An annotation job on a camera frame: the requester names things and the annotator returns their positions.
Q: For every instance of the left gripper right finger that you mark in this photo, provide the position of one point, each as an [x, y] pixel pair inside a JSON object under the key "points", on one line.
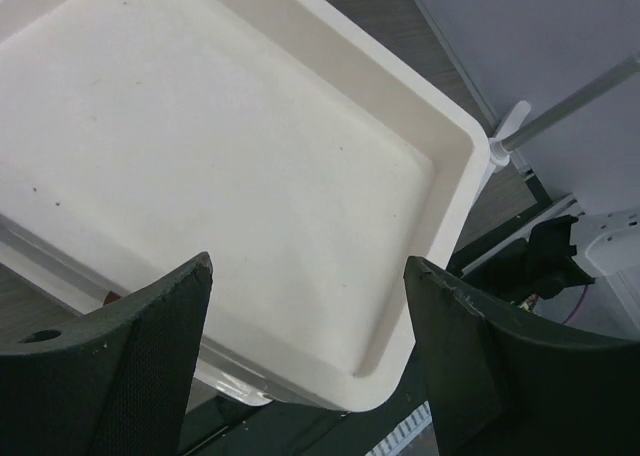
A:
{"points": [[577, 392]]}

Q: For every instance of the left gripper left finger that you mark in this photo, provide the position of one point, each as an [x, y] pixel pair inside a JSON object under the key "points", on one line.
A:
{"points": [[115, 381]]}

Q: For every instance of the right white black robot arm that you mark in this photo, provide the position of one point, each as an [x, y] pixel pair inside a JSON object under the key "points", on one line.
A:
{"points": [[607, 247]]}

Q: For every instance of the metal clothes rack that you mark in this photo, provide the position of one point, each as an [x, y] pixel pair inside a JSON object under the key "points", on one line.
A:
{"points": [[512, 132]]}

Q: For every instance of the white plastic storage box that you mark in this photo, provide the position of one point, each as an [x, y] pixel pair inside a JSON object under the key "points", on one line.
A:
{"points": [[304, 157]]}

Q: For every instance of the white slotted cable duct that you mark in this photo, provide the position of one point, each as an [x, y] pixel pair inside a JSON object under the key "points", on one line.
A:
{"points": [[404, 433]]}

